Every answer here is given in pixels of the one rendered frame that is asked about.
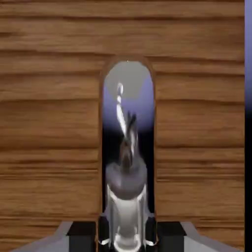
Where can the brown wooden cabinet door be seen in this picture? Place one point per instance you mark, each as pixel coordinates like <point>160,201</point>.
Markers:
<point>49,98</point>

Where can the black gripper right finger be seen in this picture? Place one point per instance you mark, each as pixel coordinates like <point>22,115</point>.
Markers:
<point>173,236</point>

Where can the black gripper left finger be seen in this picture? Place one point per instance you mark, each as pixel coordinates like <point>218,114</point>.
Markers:
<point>78,236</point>

